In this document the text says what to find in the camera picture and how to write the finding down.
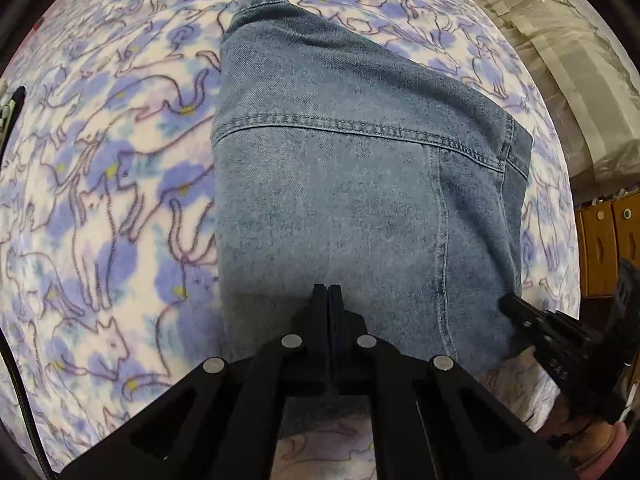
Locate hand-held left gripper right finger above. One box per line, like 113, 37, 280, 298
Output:
328, 284, 576, 480

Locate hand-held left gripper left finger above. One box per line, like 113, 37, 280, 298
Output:
60, 284, 330, 480

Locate blue denim jeans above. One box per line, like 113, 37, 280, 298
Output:
212, 0, 533, 438

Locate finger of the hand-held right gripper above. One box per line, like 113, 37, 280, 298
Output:
499, 292, 608, 356
520, 327, 626, 423

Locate person's right hand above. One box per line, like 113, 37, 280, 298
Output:
545, 395, 628, 468

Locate black strap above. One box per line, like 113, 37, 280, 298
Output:
0, 86, 26, 153

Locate cat printed fleece blanket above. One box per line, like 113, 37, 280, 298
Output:
0, 0, 583, 480

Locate wooden drawer cabinet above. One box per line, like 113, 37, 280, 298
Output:
574, 195, 640, 298

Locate black cable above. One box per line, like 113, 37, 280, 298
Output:
0, 335, 51, 480

